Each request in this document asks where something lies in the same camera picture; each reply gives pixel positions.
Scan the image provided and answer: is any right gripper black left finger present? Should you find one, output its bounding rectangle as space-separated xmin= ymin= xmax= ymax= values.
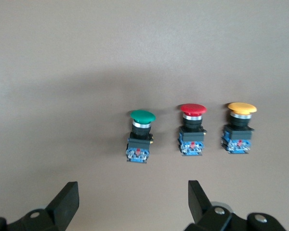
xmin=0 ymin=181 xmax=79 ymax=231

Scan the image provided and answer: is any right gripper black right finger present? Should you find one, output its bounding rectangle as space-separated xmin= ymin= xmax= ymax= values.
xmin=184 ymin=180 xmax=288 ymax=231

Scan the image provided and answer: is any green mushroom push button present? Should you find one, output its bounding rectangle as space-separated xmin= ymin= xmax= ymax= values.
xmin=125 ymin=109 xmax=157 ymax=165

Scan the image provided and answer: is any red mushroom push button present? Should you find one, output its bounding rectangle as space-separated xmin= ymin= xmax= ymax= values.
xmin=177 ymin=103 xmax=208 ymax=157

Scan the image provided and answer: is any yellow mushroom push button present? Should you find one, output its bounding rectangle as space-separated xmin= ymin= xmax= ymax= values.
xmin=220 ymin=102 xmax=258 ymax=155

